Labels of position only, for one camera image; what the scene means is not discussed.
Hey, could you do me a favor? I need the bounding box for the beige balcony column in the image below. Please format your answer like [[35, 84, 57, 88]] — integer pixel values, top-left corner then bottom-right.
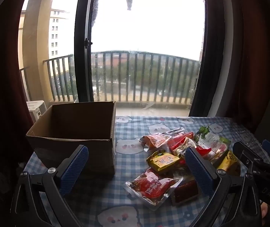
[[21, 0, 55, 102]]

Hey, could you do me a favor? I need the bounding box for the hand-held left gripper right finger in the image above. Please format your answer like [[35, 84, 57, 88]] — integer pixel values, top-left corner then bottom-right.
[[184, 147, 262, 227]]

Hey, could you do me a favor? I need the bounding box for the large yellow snack packet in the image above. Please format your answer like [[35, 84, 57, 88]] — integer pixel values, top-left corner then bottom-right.
[[217, 150, 241, 176]]

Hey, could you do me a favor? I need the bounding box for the green vegetable print snack packet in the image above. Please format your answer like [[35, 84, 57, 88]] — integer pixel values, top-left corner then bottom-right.
[[193, 125, 231, 161]]

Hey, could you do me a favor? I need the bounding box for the blue checkered printed tablecloth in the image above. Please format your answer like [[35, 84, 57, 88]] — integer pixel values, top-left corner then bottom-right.
[[23, 115, 270, 227]]

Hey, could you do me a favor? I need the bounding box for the dark red snack packet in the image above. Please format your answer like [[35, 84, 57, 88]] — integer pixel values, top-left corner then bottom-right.
[[172, 178, 202, 205]]

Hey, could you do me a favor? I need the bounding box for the brown cardboard box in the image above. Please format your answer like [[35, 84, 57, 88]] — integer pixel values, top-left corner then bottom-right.
[[26, 101, 116, 180]]

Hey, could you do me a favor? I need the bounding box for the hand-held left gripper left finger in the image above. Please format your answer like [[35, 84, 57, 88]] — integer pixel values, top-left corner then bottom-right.
[[9, 144, 89, 227]]

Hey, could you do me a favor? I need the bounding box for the small yellow snack packet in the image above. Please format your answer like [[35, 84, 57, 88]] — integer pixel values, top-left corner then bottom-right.
[[146, 149, 181, 173]]

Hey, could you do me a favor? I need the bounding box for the white air conditioner unit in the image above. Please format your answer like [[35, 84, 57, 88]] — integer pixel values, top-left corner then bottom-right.
[[26, 100, 47, 123]]

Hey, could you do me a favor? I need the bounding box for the grey balcony railing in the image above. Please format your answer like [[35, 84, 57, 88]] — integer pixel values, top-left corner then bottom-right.
[[19, 50, 200, 104]]

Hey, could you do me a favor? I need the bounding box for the red clear-edged snack packet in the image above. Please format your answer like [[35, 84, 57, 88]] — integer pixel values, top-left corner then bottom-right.
[[123, 169, 183, 211]]

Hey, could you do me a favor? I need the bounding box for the red snack packet white end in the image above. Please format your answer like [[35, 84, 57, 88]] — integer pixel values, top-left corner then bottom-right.
[[162, 127, 194, 147]]

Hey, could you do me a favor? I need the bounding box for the orange clear snack packet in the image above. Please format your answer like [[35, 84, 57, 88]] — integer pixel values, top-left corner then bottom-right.
[[139, 132, 172, 152]]

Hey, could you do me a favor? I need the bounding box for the white apartment building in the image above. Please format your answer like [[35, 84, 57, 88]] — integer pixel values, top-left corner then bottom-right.
[[48, 8, 69, 81]]

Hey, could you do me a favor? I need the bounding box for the black window frame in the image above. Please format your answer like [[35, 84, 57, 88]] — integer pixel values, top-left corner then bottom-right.
[[74, 0, 235, 117]]

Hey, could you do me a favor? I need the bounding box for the red white cartoon snack packet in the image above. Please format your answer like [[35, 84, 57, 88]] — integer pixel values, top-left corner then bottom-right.
[[169, 137, 212, 161]]

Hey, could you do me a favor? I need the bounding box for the person's right hand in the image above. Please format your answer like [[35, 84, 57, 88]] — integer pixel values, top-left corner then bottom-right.
[[260, 201, 269, 226]]

